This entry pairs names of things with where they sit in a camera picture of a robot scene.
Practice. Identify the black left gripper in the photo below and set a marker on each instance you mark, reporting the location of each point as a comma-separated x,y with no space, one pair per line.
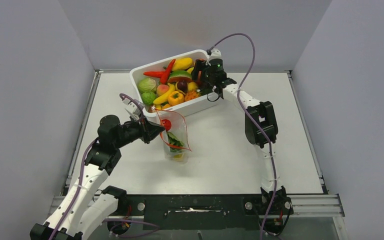
148,130

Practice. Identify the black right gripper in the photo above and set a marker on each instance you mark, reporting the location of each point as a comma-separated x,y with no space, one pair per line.
201,66

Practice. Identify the red tomato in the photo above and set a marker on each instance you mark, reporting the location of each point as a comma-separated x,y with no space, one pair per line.
166,123

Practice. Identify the green leaf vegetable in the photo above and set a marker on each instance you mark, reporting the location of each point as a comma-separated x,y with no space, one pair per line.
175,144

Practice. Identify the clear zip top bag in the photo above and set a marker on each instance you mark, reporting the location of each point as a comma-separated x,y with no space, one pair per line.
179,129

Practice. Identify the yellow green starfruit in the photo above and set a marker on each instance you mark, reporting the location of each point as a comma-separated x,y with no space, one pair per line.
178,157

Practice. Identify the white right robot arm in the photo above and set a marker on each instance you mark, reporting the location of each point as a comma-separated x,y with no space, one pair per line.
260,127

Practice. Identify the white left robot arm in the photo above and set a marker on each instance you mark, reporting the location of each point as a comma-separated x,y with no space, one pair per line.
74,219

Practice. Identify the orange fried food piece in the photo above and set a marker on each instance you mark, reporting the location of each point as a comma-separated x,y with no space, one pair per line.
191,95

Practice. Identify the small yellow lemon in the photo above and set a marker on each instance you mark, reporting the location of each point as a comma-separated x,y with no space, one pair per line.
192,86

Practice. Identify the dark purple passionfruit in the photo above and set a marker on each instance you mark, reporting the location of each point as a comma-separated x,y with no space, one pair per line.
182,86

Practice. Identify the yellow mango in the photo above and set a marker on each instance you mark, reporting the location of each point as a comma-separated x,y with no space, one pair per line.
182,64

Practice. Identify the watermelon slice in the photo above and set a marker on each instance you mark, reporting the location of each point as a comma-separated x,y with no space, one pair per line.
179,76

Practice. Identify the green custard apple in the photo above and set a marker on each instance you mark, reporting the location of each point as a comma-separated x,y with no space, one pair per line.
148,98

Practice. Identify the yellow banana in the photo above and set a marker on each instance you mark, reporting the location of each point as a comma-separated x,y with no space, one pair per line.
164,98

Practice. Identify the white plastic bin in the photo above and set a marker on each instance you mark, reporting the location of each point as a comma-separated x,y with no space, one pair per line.
187,107

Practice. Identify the yellow bell pepper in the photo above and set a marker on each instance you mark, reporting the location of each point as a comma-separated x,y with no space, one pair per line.
176,98

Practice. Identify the green cabbage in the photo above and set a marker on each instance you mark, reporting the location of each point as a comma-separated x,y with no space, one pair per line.
146,85

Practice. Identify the red chili pepper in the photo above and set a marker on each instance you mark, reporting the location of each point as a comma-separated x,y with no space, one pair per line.
154,74
164,77

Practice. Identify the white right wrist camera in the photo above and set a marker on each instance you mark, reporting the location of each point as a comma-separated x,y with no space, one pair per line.
213,53

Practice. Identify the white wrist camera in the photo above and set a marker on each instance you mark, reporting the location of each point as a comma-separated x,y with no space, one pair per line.
213,53
134,108

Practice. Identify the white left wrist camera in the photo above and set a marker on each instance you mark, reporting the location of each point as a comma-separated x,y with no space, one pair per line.
134,108

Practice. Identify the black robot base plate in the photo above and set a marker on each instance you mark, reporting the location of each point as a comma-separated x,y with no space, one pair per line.
209,212

